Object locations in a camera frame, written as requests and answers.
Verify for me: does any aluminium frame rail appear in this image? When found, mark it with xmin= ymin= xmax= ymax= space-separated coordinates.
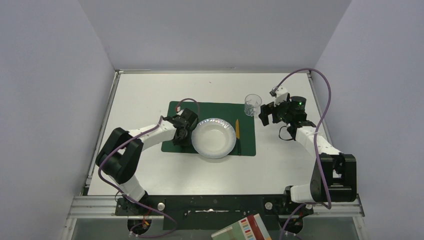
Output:
xmin=67 ymin=195 xmax=365 ymax=220

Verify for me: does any gold knife black handle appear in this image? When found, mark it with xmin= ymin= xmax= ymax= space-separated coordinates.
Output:
xmin=235 ymin=119 xmax=241 ymax=156

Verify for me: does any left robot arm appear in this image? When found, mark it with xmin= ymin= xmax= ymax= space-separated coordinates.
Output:
xmin=95 ymin=108 xmax=199 ymax=203

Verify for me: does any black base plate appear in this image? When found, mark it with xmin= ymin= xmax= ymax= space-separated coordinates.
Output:
xmin=114 ymin=194 xmax=299 ymax=231

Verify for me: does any clear plastic cup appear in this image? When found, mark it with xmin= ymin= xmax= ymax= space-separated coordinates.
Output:
xmin=244 ymin=94 xmax=262 ymax=117

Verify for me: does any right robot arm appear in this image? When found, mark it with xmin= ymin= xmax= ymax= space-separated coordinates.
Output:
xmin=259 ymin=96 xmax=357 ymax=204

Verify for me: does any colourful booklet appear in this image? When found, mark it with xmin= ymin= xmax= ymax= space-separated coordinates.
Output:
xmin=211 ymin=214 xmax=272 ymax=240

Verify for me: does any white plate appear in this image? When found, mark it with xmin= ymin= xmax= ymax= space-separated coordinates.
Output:
xmin=191 ymin=118 xmax=237 ymax=159

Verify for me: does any green placemat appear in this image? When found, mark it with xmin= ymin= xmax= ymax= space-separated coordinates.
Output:
xmin=161 ymin=101 xmax=256 ymax=157

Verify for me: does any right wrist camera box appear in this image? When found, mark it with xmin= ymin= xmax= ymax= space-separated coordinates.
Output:
xmin=270 ymin=86 xmax=289 ymax=107

